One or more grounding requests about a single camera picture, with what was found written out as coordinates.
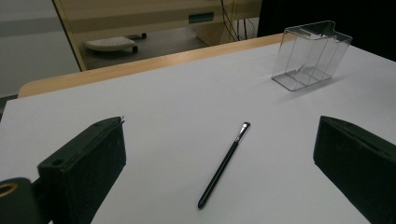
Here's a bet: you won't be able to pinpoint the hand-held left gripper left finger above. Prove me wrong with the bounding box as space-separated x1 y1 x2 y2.
36 116 127 224

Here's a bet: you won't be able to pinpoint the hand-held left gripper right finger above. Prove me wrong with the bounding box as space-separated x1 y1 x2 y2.
313 115 396 224

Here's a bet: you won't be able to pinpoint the clear acrylic organizer box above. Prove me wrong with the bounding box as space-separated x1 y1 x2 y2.
271 20 354 92

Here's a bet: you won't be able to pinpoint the black pen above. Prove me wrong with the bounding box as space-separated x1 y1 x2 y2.
197 121 251 210

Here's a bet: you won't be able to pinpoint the white cabinet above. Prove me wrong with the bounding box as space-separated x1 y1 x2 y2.
0 0 81 98

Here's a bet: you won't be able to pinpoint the white table mat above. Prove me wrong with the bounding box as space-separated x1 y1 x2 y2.
0 41 396 224

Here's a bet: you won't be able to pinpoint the dark curtain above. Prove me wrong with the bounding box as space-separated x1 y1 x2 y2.
257 0 396 62

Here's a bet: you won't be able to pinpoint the beige wooden desk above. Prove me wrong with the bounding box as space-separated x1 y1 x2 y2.
52 0 262 72

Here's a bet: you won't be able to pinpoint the dark rectangular desk label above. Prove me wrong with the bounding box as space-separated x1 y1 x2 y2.
188 11 215 24

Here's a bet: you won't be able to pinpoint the hanging desk cables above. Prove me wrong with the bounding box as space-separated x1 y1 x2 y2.
219 0 257 42

